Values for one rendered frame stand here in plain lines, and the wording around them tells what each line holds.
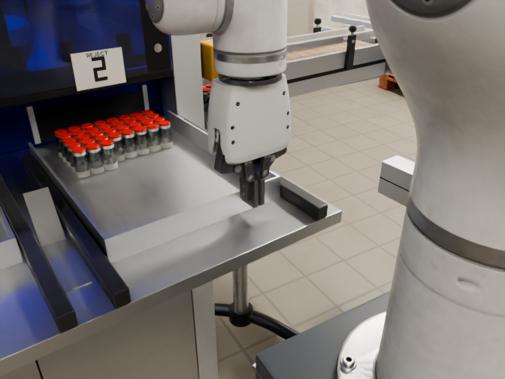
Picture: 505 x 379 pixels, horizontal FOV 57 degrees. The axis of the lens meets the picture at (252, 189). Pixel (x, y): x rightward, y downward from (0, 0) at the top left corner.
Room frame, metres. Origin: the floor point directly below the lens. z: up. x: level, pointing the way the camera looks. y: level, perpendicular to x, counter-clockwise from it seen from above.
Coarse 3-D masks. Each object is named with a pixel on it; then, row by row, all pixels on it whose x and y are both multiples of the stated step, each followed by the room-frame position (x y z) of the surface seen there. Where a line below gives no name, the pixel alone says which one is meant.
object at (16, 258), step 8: (0, 208) 0.50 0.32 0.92; (0, 216) 0.50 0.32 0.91; (0, 224) 0.51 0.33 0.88; (8, 224) 0.47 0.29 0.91; (0, 232) 0.50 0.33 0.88; (8, 232) 0.45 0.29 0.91; (0, 240) 0.48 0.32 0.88; (8, 240) 0.43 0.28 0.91; (16, 240) 0.44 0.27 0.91; (0, 248) 0.43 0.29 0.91; (8, 248) 0.43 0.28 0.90; (16, 248) 0.44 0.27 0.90; (0, 256) 0.43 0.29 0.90; (8, 256) 0.43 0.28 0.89; (16, 256) 0.44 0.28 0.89; (0, 264) 0.42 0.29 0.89; (8, 264) 0.43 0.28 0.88
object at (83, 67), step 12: (120, 48) 0.79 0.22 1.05; (72, 60) 0.75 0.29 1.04; (84, 60) 0.76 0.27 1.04; (108, 60) 0.78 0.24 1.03; (120, 60) 0.79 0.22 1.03; (84, 72) 0.76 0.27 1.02; (108, 72) 0.78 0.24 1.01; (120, 72) 0.79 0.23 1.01; (84, 84) 0.75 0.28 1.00; (96, 84) 0.77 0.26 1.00; (108, 84) 0.78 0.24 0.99
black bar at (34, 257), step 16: (0, 176) 0.62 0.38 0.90; (0, 192) 0.57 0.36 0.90; (16, 208) 0.53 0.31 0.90; (16, 224) 0.49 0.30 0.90; (32, 240) 0.45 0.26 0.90; (32, 256) 0.42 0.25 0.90; (32, 272) 0.40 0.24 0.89; (48, 272) 0.39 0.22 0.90; (48, 288) 0.37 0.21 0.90; (48, 304) 0.35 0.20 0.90; (64, 304) 0.35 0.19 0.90; (64, 320) 0.33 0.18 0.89
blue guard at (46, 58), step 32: (0, 0) 0.70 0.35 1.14; (32, 0) 0.73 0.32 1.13; (64, 0) 0.75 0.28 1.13; (96, 0) 0.78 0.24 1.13; (128, 0) 0.81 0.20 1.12; (0, 32) 0.69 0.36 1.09; (32, 32) 0.72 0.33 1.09; (64, 32) 0.75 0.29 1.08; (96, 32) 0.78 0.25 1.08; (128, 32) 0.81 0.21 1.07; (0, 64) 0.69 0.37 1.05; (32, 64) 0.71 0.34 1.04; (64, 64) 0.74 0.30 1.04; (128, 64) 0.80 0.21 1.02; (0, 96) 0.68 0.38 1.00
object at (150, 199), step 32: (192, 128) 0.78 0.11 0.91; (128, 160) 0.71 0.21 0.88; (160, 160) 0.71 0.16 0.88; (192, 160) 0.71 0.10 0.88; (64, 192) 0.56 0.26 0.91; (96, 192) 0.60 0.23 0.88; (128, 192) 0.60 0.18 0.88; (160, 192) 0.60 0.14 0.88; (192, 192) 0.60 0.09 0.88; (224, 192) 0.60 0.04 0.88; (96, 224) 0.51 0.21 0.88; (128, 224) 0.51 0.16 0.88; (160, 224) 0.48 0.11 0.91; (192, 224) 0.50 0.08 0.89
